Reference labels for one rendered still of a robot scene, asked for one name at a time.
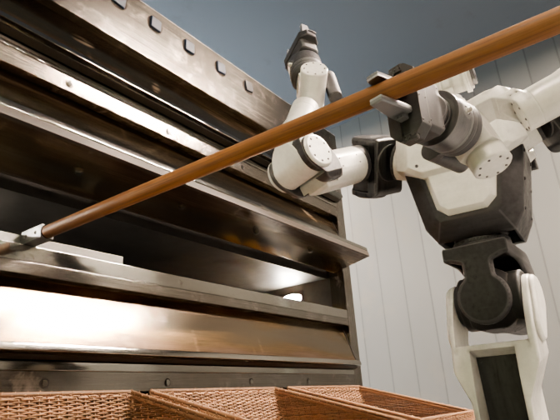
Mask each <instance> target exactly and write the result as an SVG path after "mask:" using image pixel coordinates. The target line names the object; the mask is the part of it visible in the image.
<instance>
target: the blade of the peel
mask: <svg viewBox="0 0 560 420"><path fill-rule="evenodd" d="M0 239H1V240H5V241H9V242H14V243H20V242H21V235H18V234H14V233H10V232H3V231H0ZM37 247H38V248H46V249H50V250H54V251H59V252H62V253H70V254H74V255H78V256H83V257H87V258H95V259H99V260H103V261H108V262H111V263H119V264H123V257H121V256H118V255H113V254H109V253H105V252H98V251H93V250H89V249H86V248H81V247H74V246H70V245H66V244H61V243H57V242H50V241H49V242H45V243H44V244H41V245H39V246H37Z"/></svg>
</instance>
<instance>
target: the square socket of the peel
mask: <svg viewBox="0 0 560 420"><path fill-rule="evenodd" d="M44 226H46V225H45V224H40V225H38V226H36V227H33V228H30V229H28V230H27V231H24V232H22V234H21V242H20V243H21V244H25V245H29V246H34V247H36V246H39V245H41V244H44V243H47V242H49V241H52V240H53V237H50V238H47V237H44V236H43V234H42V228H43V227H44Z"/></svg>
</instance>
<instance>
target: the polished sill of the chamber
mask: <svg viewBox="0 0 560 420"><path fill-rule="evenodd" d="M0 257H1V258H10V259H15V260H20V261H24V262H30V263H38V264H43V265H48V266H53V267H58V268H66V269H71V270H76V271H81V272H85V273H95V274H99V275H104V276H109V277H114V278H122V279H127V280H132V281H137V282H142V283H151V284H156V285H160V286H165V287H170V288H179V289H183V290H188V291H194V292H198V293H206V294H212V295H217V296H221V297H226V298H235V299H240V300H244V301H249V302H255V303H263V304H267V305H273V306H278V307H282V308H291V309H296V310H301V311H305V312H310V313H319V314H324V315H328V316H334V317H339V318H348V313H347V310H344V309H341V308H336V307H329V306H324V305H320V304H316V303H311V302H304V301H299V300H296V299H291V298H287V297H279V296H275V295H271V294H266V293H262V292H254V291H250V290H247V289H242V288H238V287H230V286H226V285H222V284H217V283H213V282H205V281H202V280H197V279H193V278H189V277H181V276H177V275H172V274H168V273H164V272H156V271H153V270H148V269H144V268H140V267H132V266H128V265H123V264H119V263H115V262H108V261H103V260H99V259H95V258H90V257H83V256H78V255H74V254H70V253H65V252H59V251H54V250H50V249H46V248H41V247H34V246H29V245H25V244H21V243H16V242H9V241H5V240H1V239H0Z"/></svg>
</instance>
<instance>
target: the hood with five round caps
mask: <svg viewBox="0 0 560 420"><path fill-rule="evenodd" d="M35 1H37V2H38V3H41V4H42V5H43V6H45V7H47V8H49V9H51V10H53V11H54V12H55V13H57V14H59V15H61V16H63V17H64V18H66V19H67V20H69V21H71V22H73V23H75V24H77V25H78V26H79V27H81V28H83V29H85V30H87V31H88V32H90V33H92V34H93V35H95V36H97V37H98V38H101V39H102V40H103V41H105V42H107V43H109V44H111V45H113V46H114V47H115V48H117V49H119V50H121V51H123V52H124V53H126V54H127V55H129V56H131V57H133V58H135V59H137V60H138V61H139V62H141V63H143V64H145V65H147V66H148V67H150V68H152V69H153V70H155V71H157V72H158V73H161V74H162V75H163V76H165V77H167V78H169V79H171V80H173V81H174V82H175V83H177V84H179V85H181V86H183V87H184V88H186V89H187V90H189V91H191V92H193V93H195V94H197V95H198V96H199V97H201V98H203V99H205V100H207V101H208V102H210V103H212V104H213V105H215V106H217V107H218V108H221V109H222V110H223V111H225V112H227V113H229V114H231V115H233V116H234V117H235V118H237V119H239V120H241V121H243V122H244V123H246V124H247V125H249V126H251V127H253V128H255V129H257V130H258V131H259V132H261V133H264V132H266V131H267V130H270V129H272V128H275V127H277V126H279V125H282V124H283V123H284V122H285V120H286V119H287V117H288V114H289V111H290V109H291V105H290V104H288V103H287V102H285V101H283V100H282V99H281V98H280V97H278V96H277V95H275V94H274V93H272V92H271V91H269V90H268V89H266V88H265V87H264V86H263V85H261V84H260V83H258V82H256V81H255V80H254V79H252V78H251V77H249V76H248V75H247V74H245V73H244V72H242V71H241V70H239V69H238V68H236V67H235V66H233V65H232V64H231V63H230V62H228V61H226V60H225V59H224V58H222V57H220V56H219V55H217V54H216V53H215V52H214V51H212V50H211V49H209V48H208V47H206V46H205V45H203V44H202V43H200V42H199V41H198V40H197V39H195V38H194V37H192V36H190V35H189V34H188V33H186V32H184V31H183V30H182V29H181V28H179V27H178V26H176V25H175V24H173V23H172V22H170V21H169V20H167V19H166V18H165V17H163V16H162V15H161V14H159V13H158V12H156V11H154V10H153V9H151V8H150V7H149V6H148V5H146V4H145V3H143V2H142V1H140V0H35ZM312 134H315V135H317V136H319V137H320V138H322V139H323V140H324V141H325V142H326V143H327V145H328V146H329V139H328V131H327V130H326V129H324V128H323V129H321V130H318V131H316V132H313V133H312Z"/></svg>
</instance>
